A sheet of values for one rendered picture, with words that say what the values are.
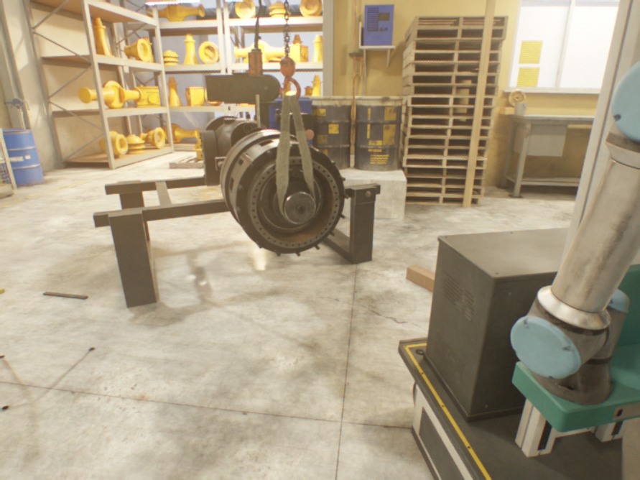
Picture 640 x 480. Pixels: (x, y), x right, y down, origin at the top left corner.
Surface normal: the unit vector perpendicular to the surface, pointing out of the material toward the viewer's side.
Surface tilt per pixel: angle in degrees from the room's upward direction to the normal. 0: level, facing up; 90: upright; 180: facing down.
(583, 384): 72
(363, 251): 90
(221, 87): 90
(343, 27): 90
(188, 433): 0
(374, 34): 90
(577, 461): 0
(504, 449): 0
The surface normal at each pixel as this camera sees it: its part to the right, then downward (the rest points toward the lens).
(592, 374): -0.07, 0.05
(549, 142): -0.13, 0.35
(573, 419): 0.18, 0.35
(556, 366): -0.83, 0.31
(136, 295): 0.41, 0.32
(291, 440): 0.00, -0.94
